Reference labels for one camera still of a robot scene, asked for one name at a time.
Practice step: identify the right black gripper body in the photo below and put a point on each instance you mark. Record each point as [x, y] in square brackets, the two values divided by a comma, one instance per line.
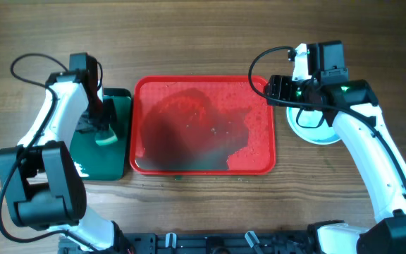
[293, 90]

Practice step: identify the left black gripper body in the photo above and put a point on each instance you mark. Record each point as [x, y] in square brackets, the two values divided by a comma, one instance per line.
[99, 116]

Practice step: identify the green yellow sponge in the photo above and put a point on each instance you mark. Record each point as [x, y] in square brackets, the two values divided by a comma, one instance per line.
[105, 137]

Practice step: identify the white plate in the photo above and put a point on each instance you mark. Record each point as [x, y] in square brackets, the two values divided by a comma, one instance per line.
[311, 126]

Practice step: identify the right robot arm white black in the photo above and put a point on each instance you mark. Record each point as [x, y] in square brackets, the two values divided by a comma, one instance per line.
[352, 110]

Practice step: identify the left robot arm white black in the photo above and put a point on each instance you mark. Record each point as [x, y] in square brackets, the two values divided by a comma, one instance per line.
[41, 192]

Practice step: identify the dark green tray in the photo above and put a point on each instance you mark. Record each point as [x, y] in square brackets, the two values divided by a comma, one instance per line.
[106, 162]

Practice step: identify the red plastic tray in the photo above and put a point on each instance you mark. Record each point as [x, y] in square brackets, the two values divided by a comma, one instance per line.
[201, 125]

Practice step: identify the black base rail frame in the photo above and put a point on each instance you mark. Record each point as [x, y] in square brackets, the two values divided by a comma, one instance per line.
[251, 242]

